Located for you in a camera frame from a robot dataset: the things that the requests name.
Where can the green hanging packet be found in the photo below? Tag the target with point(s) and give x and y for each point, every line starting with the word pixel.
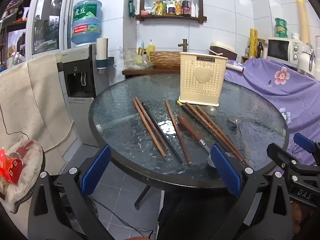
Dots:
pixel 131 7

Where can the plain black chopstick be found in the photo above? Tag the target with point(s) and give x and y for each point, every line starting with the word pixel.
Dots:
pixel 162 133

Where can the white framed window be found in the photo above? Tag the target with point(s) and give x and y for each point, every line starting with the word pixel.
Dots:
pixel 47 20

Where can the white paper cup tube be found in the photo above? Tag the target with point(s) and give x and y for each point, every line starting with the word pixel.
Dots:
pixel 102 48

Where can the clear plastic spoon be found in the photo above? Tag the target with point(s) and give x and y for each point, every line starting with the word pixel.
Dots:
pixel 211 110

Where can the blue water jug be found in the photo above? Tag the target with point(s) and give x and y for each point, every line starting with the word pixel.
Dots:
pixel 86 22

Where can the brown wooden chopstick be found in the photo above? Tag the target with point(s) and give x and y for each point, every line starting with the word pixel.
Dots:
pixel 152 123
pixel 149 130
pixel 207 125
pixel 218 130
pixel 178 135

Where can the yellow roll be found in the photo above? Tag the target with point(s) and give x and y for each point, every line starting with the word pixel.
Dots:
pixel 253 42

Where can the round glass table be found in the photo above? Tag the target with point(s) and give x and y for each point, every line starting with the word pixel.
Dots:
pixel 120 120

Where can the black chopstick with gold band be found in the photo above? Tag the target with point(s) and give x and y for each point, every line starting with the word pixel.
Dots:
pixel 186 111

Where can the white microwave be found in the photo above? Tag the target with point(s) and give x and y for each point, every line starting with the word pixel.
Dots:
pixel 280 51

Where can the white thermos pot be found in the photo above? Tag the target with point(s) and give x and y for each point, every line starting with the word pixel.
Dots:
pixel 306 60

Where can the white container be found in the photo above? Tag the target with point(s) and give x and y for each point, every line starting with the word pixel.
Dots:
pixel 296 36

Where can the wooden framed mirror shelf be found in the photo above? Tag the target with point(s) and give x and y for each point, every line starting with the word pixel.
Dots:
pixel 142 0

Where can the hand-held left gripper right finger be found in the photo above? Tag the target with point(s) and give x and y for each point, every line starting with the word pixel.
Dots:
pixel 225 172

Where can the grey water dispenser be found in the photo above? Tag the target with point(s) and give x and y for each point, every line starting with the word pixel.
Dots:
pixel 80 80

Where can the stack of green noodle bowls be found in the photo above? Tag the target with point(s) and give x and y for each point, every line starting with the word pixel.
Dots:
pixel 281 27

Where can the beige cloth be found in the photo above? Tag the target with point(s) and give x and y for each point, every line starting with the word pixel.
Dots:
pixel 30 100

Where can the metal spoon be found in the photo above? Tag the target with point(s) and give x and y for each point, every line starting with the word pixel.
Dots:
pixel 232 123

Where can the brown and white rice cooker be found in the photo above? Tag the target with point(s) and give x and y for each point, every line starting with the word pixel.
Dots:
pixel 225 50

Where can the red paper box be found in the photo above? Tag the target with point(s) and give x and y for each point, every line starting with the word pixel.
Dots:
pixel 11 167

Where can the woven pattern sink basin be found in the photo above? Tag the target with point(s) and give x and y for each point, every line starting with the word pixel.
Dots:
pixel 165 58

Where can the brass faucet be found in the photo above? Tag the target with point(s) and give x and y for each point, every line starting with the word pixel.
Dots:
pixel 184 45

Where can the tall cream cup stack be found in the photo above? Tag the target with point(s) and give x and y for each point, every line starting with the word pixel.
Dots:
pixel 303 17

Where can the dark wooden display shelf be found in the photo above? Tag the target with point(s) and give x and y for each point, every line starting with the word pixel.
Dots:
pixel 12 30

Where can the teal cup holder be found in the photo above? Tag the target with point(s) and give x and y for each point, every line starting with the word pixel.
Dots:
pixel 105 63

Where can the round cushioned stool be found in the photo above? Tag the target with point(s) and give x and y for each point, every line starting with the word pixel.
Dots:
pixel 30 170

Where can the cream plastic utensil holder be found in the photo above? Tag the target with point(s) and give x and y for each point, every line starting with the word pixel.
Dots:
pixel 202 80

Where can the purple floral cloth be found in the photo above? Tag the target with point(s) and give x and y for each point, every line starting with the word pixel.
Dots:
pixel 287 95

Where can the wooden counter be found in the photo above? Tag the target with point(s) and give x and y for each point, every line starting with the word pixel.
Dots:
pixel 150 71

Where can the clear plastic bags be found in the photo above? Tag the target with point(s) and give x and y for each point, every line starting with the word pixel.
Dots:
pixel 133 60

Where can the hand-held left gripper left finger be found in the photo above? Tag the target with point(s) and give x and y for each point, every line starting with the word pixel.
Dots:
pixel 96 171

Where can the yellow dish soap bottle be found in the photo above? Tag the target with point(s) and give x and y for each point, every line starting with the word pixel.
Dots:
pixel 150 50

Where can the row of condiment bottles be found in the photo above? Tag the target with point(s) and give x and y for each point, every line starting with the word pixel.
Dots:
pixel 175 7

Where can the brown glass bottle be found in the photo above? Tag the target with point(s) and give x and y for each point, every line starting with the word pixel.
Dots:
pixel 260 50

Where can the white rice paddle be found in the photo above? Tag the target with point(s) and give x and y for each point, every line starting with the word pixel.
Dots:
pixel 215 52

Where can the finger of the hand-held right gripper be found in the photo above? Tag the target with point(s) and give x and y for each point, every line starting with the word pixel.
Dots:
pixel 287 158
pixel 303 141

